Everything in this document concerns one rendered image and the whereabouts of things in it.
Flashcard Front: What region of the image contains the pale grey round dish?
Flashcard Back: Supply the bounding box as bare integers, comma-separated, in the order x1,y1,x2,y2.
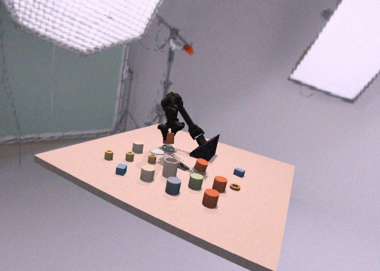
150,149,164,155

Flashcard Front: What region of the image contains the orange-brown ring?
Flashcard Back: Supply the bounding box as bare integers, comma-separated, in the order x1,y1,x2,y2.
230,183,240,191

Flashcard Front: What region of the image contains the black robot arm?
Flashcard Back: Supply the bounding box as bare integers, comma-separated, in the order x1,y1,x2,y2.
161,92,208,147

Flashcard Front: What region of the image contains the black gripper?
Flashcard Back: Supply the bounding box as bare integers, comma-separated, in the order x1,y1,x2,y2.
157,117,180,141

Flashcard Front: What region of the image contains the small blue block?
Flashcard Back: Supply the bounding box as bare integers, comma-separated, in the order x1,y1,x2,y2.
115,163,127,176
233,167,245,177

